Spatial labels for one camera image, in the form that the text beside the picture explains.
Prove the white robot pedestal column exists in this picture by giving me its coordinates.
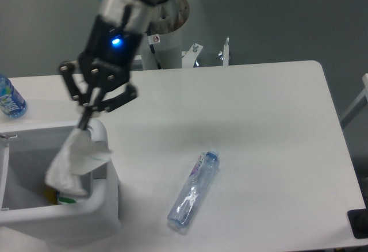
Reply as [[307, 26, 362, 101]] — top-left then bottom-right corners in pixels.
[[137, 0, 190, 55]]

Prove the white pedestal base frame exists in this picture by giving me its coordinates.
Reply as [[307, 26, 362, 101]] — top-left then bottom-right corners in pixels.
[[131, 37, 232, 71]]

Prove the white trash can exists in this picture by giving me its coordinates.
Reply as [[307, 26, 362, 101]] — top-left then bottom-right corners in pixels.
[[1, 119, 121, 243]]

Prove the clear plastic bottle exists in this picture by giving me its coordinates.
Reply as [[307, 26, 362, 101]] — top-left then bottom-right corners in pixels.
[[167, 149, 220, 230]]

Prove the black clamp at table edge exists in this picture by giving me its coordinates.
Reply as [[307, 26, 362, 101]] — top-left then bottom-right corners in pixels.
[[347, 208, 367, 239]]

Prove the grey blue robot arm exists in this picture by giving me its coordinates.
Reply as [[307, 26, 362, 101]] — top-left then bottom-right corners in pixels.
[[59, 0, 168, 130]]

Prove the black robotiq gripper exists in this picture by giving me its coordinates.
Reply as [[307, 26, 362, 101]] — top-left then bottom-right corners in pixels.
[[59, 15, 143, 130]]

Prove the trash inside the can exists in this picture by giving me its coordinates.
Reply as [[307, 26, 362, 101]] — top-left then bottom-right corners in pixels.
[[43, 187, 76, 205]]

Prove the white paper wrapper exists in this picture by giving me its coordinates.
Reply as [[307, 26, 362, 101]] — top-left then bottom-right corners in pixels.
[[45, 128, 112, 196]]

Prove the black cable on pedestal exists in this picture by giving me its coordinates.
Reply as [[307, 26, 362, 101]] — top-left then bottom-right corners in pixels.
[[148, 35, 162, 70]]

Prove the white frame at right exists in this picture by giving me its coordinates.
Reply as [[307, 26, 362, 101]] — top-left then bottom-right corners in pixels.
[[340, 73, 367, 128]]

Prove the blue labelled water bottle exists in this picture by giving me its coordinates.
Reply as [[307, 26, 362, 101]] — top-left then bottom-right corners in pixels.
[[1, 74, 27, 119]]

